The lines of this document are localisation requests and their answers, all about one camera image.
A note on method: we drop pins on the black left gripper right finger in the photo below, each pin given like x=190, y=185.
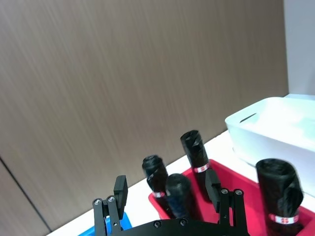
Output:
x=216, y=194

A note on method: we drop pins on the red plastic bin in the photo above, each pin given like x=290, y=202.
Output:
x=230, y=196

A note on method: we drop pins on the white plastic tub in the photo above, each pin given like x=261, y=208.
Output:
x=273, y=132

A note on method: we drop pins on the blue plastic bin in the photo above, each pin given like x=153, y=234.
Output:
x=108, y=227

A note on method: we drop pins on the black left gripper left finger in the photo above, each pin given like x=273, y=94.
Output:
x=121, y=196

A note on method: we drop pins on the black bag roll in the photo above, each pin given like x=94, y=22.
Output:
x=280, y=191
x=195, y=152
x=178, y=196
x=155, y=175

